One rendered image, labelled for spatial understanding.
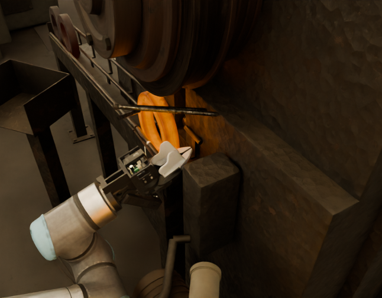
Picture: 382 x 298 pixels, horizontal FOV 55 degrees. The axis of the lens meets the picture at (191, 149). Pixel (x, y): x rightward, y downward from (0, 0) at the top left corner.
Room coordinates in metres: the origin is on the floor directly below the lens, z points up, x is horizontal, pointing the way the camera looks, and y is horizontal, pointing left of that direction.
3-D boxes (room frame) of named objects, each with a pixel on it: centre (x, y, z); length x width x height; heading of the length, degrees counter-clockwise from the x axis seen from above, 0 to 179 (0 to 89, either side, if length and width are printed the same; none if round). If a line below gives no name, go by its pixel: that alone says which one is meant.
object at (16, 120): (1.03, 0.56, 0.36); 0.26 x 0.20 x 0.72; 65
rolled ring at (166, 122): (0.73, 0.08, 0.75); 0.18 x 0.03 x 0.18; 29
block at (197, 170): (0.54, -0.04, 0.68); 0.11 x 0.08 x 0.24; 120
